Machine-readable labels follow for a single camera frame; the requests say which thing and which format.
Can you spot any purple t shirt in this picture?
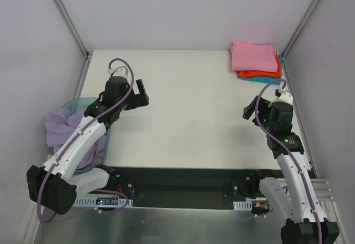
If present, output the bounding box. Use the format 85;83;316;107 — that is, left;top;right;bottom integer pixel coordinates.
45;108;108;170

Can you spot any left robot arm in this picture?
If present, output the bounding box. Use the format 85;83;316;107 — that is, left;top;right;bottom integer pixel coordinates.
26;59;149;215

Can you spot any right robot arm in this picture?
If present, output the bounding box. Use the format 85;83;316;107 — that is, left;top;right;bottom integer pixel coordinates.
243;90;340;243

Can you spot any teal folded t shirt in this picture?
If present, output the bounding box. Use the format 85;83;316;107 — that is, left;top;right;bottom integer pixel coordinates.
237;57;283;84

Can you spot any orange folded t shirt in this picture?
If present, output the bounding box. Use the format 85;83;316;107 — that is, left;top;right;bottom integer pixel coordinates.
236;54;282;78

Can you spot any translucent blue plastic bin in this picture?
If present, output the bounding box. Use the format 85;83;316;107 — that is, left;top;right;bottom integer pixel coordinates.
46;96;112;172

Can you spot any pink folded t shirt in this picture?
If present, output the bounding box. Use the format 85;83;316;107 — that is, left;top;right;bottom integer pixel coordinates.
230;41;278;72

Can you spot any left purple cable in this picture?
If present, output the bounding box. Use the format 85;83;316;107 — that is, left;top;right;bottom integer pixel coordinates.
36;58;136;224

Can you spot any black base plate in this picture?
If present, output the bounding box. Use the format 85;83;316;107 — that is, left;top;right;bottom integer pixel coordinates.
103;167;283;210

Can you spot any aluminium rail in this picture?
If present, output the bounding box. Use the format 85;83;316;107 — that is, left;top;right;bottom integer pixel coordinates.
311;179;335;201

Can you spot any right white cable duct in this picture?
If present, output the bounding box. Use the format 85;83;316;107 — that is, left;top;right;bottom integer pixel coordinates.
233;201;253;211

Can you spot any white cable duct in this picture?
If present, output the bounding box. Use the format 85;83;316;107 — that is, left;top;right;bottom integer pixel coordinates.
233;201;253;211
73;196;133;209

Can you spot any left white cable duct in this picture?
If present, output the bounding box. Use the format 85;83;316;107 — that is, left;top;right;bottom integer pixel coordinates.
73;196;133;209

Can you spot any left aluminium frame post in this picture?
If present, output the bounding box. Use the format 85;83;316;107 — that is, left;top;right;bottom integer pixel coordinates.
53;0;89;59

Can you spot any aluminium frame post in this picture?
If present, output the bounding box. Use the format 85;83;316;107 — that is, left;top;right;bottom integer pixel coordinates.
282;0;321;58
53;0;89;59

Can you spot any right aluminium frame post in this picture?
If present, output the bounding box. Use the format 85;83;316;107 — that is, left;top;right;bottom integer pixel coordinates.
282;0;321;58

